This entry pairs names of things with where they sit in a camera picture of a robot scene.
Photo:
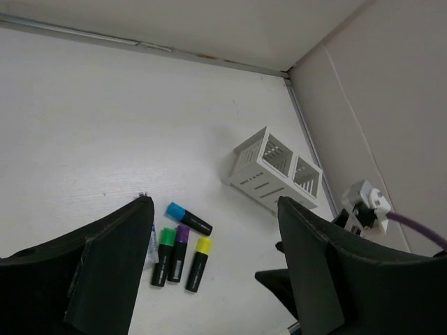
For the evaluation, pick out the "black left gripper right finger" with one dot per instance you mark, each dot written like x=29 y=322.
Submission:
x=337 y=282

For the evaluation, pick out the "white slotted pen holder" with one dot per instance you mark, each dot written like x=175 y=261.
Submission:
x=266 y=169

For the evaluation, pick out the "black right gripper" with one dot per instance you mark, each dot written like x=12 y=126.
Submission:
x=358 y=220

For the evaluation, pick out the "aluminium rail right side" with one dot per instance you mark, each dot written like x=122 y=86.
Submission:
x=310 y=143

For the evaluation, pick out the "small plastic wrapper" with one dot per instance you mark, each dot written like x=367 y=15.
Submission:
x=152 y=256

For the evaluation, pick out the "yellow cap highlighter marker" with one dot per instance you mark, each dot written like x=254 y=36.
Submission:
x=198 y=264

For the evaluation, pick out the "purple cap highlighter marker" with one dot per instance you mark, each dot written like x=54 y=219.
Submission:
x=179 y=253

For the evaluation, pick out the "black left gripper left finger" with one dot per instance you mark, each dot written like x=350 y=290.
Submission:
x=83 y=282

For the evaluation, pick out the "green cap highlighter marker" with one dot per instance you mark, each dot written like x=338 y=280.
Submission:
x=165 y=250

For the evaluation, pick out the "blue cap highlighter marker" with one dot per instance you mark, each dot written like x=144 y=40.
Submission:
x=187 y=218

